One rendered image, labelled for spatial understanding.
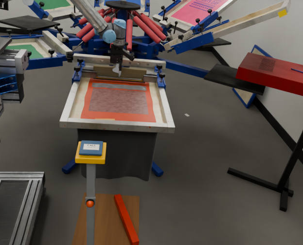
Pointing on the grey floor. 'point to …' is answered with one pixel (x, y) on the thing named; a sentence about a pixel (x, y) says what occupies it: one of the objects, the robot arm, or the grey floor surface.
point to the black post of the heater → (284, 182)
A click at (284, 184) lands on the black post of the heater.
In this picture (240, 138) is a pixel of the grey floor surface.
